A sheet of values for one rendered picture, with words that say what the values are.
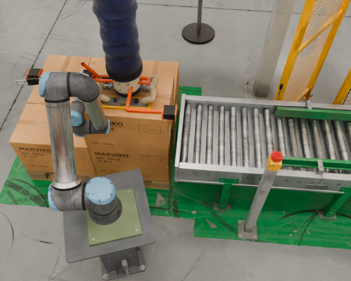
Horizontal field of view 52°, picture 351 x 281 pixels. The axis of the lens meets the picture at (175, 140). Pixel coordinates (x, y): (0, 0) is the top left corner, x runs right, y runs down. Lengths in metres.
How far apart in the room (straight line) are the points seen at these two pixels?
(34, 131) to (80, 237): 1.08
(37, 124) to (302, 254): 2.26
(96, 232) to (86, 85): 0.84
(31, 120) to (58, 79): 1.31
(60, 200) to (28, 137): 1.05
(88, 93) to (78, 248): 0.88
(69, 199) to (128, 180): 0.46
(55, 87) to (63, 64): 1.67
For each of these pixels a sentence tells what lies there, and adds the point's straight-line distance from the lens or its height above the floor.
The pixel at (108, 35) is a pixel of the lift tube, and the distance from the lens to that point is 2.02.
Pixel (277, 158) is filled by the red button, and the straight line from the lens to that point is 2.05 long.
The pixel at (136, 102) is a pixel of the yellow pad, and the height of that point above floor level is 0.98.
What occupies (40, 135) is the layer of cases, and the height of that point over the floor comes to 0.54.
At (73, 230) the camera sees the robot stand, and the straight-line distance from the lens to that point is 2.17.
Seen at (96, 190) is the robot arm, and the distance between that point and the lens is 1.90.
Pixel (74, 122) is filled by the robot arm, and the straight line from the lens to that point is 2.17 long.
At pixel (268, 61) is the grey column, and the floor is 0.49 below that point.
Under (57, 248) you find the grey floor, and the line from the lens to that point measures 2.99.
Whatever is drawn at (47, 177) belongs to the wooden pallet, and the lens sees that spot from 3.26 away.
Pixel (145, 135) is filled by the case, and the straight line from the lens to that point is 2.42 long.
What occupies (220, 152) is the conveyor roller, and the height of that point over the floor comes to 0.55.
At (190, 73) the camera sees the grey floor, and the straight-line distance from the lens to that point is 3.96.
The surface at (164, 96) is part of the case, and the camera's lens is 2.40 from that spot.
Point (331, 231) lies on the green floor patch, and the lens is 3.15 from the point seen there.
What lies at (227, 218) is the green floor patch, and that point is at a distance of 2.97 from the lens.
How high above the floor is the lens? 2.68
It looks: 53 degrees down
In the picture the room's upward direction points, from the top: straight up
